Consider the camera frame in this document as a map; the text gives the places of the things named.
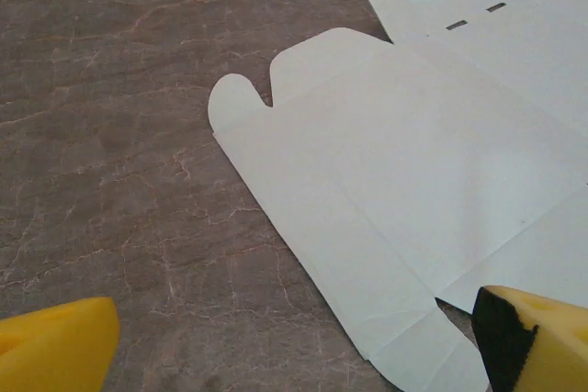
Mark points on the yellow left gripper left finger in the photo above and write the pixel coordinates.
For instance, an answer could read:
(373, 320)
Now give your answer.
(50, 350)

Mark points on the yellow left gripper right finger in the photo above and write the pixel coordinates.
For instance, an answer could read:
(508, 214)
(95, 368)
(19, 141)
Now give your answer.
(551, 346)

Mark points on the pale green paper box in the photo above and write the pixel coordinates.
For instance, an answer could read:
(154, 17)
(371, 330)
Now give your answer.
(390, 158)

